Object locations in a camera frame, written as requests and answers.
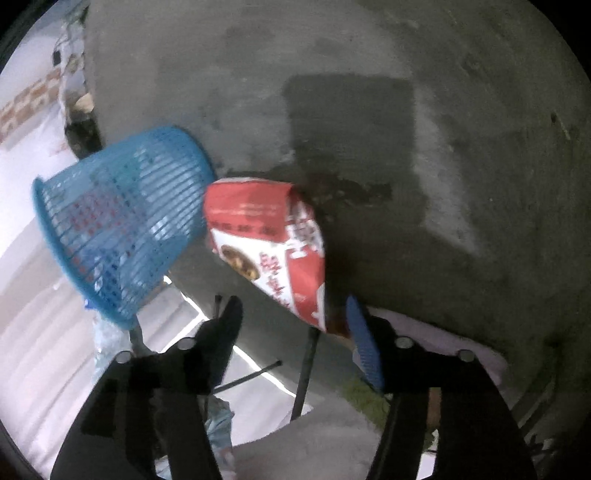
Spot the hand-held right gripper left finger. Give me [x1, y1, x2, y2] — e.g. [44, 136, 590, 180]
[50, 295, 244, 480]

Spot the grey fuzzy cloth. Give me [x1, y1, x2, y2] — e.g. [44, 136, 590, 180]
[231, 404, 386, 480]

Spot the blue plastic mesh basket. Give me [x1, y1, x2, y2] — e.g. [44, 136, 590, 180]
[32, 126, 217, 329]

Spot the dark box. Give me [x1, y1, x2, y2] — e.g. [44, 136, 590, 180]
[65, 117, 102, 155]

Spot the black metal stand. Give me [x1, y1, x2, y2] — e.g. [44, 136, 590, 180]
[129, 295, 321, 421]

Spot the tile patterned cardboard box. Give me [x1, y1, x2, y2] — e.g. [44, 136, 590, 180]
[0, 65, 65, 144]

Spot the white cloth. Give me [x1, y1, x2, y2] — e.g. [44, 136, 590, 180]
[369, 308, 509, 384]

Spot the red and white snack bag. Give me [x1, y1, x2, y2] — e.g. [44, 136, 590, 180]
[203, 178, 328, 334]

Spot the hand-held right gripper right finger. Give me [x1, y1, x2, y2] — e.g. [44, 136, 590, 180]
[346, 294, 539, 480]

